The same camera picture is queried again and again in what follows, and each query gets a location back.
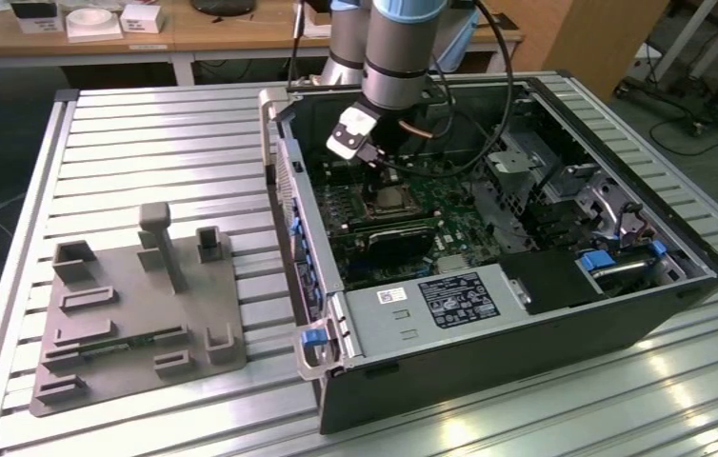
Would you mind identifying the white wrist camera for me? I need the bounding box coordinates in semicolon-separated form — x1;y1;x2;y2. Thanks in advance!
324;105;377;161

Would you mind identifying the pale blue teach pendant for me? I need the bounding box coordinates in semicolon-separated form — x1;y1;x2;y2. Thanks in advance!
431;7;481;72

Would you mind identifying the silver metal drive cage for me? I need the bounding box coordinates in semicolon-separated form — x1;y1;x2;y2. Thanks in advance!
468;92;597;253

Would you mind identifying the green motherboard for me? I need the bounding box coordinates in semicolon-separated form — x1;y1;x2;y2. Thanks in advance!
316;151;500;291

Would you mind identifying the black round object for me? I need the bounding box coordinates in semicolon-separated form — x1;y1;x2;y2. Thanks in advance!
189;0;256;15

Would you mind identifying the black graphics card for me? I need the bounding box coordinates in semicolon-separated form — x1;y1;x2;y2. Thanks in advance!
352;226;436;275

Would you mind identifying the grey parts rack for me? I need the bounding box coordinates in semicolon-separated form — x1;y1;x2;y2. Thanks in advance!
26;202;249;419

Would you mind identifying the white wheeled equipment stand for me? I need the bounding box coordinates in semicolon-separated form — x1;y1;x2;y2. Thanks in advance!
611;0;718;139

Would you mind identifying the blue disk carrier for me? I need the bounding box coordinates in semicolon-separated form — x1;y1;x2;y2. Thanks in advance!
575;240;678;294

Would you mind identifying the blue case latch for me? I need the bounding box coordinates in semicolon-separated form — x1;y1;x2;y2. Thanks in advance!
299;327;329;349

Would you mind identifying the small white box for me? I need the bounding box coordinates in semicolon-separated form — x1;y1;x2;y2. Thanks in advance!
299;0;335;40

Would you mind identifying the silver power supply unit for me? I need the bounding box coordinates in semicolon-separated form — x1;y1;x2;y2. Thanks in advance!
335;263;532;368

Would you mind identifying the coloured wire bundle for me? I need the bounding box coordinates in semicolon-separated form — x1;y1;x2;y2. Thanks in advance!
611;199;655;248

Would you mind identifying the black plastic shroud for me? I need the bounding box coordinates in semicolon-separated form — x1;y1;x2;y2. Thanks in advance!
496;249;611;315

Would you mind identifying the CPU socket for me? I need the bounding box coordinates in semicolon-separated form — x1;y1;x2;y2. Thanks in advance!
357;183;428;219

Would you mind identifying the small silver chipset heatsink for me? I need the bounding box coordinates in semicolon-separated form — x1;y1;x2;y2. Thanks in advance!
435;253;472;276

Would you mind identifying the black camera cable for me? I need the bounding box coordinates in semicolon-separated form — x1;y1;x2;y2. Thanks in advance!
369;0;516;175

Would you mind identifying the white block with round hollow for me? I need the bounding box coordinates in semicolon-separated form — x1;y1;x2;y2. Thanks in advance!
64;8;125;45

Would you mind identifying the silver CPU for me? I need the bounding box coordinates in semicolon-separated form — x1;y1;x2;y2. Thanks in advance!
375;188;408;210

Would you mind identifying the black PC case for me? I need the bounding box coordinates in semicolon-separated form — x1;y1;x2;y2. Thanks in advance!
257;70;718;435

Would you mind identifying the wooden cabinet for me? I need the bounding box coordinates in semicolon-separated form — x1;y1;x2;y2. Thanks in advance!
509;0;651;104

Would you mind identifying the green RAM stick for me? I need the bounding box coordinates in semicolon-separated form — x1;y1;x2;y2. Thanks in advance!
76;333;160;357

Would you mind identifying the white box with black top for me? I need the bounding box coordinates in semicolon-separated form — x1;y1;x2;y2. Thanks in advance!
10;0;62;35

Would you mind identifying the white printed box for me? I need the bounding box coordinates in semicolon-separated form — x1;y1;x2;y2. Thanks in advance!
118;3;166;34

